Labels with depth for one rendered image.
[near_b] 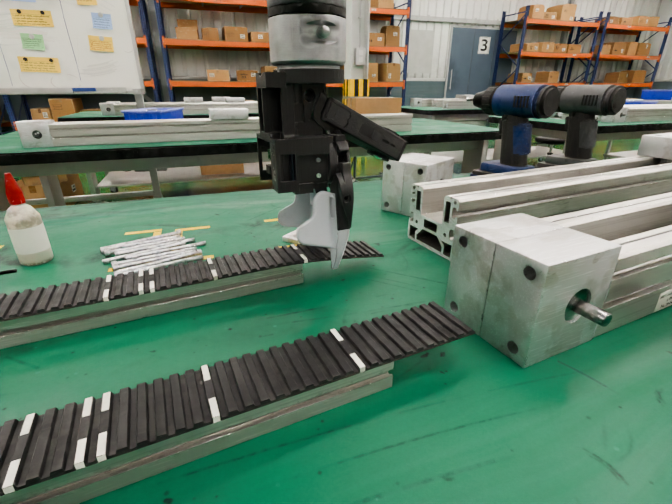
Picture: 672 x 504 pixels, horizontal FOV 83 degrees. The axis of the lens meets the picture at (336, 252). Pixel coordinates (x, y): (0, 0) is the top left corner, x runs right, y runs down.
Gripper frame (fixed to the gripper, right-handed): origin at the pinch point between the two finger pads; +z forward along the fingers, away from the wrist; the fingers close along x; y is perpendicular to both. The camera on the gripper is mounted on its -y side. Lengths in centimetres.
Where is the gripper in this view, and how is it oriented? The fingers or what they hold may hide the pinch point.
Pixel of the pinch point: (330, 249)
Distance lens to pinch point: 46.9
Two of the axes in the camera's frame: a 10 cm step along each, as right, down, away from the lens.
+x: 4.2, 3.6, -8.3
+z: 0.0, 9.2, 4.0
